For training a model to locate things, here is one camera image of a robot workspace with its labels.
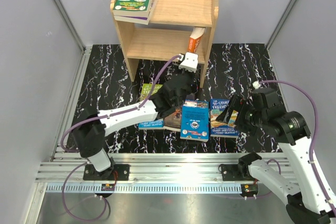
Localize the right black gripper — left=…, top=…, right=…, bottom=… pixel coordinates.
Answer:
left=216, top=94, right=267, bottom=136

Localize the blue 91-Storey Treehouse book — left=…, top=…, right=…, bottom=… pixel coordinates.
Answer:
left=209, top=99, right=239, bottom=138

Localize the blue back-cover Treehouse book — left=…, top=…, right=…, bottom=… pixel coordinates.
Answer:
left=180, top=100, right=209, bottom=142

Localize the green 65-Storey Treehouse book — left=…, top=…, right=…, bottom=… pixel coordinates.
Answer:
left=140, top=83, right=163, bottom=101

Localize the orange 78-Storey Treehouse book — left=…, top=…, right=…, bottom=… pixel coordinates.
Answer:
left=187, top=27, right=206, bottom=54

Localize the purple 52-Storey Treehouse book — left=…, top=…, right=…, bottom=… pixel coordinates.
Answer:
left=114, top=0, right=158, bottom=25

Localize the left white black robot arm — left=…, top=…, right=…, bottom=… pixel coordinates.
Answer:
left=70, top=70, right=195, bottom=180

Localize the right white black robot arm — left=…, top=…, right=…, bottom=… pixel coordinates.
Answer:
left=216, top=87, right=335, bottom=223

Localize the dark Tale of Two Cities book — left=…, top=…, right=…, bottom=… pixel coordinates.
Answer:
left=163, top=108, right=182, bottom=132

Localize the light blue Treehouse book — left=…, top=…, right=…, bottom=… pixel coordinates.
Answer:
left=138, top=119, right=164, bottom=130

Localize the black marble pattern mat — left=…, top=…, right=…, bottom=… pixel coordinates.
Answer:
left=72, top=44, right=280, bottom=154

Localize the wooden two-tier shelf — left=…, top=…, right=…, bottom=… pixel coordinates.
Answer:
left=114, top=0, right=219, bottom=87

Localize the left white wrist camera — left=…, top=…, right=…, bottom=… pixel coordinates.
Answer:
left=178, top=52, right=198, bottom=73

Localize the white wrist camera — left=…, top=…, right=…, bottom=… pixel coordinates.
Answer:
left=178, top=52, right=198, bottom=73
left=252, top=81, right=261, bottom=90

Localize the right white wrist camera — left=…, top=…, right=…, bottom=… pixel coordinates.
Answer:
left=252, top=81, right=261, bottom=90

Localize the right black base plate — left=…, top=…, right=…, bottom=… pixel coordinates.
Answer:
left=218, top=163, right=255, bottom=182

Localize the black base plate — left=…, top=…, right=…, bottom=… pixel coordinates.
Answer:
left=218, top=163, right=255, bottom=182
left=83, top=164, right=130, bottom=181

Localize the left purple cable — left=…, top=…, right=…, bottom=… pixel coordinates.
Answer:
left=60, top=55, right=184, bottom=221

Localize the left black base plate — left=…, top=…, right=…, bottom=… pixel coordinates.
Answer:
left=83, top=164, right=130, bottom=181

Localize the slotted cable duct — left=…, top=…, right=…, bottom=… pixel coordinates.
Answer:
left=46, top=183, right=259, bottom=195

